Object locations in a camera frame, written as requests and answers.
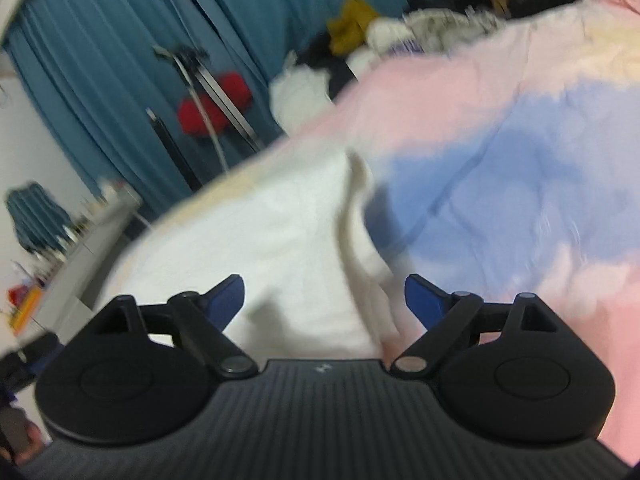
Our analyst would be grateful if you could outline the pastel tie-dye quilt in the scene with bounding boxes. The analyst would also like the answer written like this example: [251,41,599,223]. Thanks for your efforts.
[165,0,640,466]

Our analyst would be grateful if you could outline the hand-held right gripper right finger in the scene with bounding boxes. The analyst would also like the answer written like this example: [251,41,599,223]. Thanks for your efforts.
[390,274,557,380]

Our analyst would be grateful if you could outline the white pants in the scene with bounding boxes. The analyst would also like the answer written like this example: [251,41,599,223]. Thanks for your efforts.
[107,150,401,361]

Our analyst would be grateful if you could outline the blue curtain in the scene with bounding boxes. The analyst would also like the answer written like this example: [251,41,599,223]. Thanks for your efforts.
[170,0,496,92]
[2,0,291,221]

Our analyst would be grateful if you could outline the black garment steamer stand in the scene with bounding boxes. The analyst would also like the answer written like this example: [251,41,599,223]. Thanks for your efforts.
[152,45,266,172]

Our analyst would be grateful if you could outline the orange box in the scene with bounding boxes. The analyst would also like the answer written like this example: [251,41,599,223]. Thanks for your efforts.
[7,287,44,334]

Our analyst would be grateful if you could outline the black garment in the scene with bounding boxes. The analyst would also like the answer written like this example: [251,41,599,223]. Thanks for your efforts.
[295,35,362,97]

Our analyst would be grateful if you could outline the white dressing table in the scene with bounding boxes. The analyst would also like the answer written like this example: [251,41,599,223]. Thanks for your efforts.
[0,182,151,356]

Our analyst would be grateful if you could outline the mustard yellow garment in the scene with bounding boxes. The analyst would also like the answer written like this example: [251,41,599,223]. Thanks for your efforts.
[327,0,382,56]

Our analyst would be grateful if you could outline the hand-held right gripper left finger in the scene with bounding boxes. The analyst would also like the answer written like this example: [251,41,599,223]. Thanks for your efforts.
[94,274,259,380]

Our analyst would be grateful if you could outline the black tall slim appliance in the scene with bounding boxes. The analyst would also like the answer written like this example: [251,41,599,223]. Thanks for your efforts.
[145,107,203,194]

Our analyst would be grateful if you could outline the red cloth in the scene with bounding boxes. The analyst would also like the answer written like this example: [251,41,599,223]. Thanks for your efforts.
[177,72,253,139]

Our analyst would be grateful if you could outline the person's left hand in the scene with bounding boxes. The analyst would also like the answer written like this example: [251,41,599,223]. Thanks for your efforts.
[0,405,51,467]

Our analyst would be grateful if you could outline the dark clothes heap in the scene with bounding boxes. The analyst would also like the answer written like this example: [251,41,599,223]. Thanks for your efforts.
[407,0,493,17]

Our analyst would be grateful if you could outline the blue wavy-edged mirror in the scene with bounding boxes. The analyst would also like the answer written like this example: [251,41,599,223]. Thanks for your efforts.
[5,182,74,256]

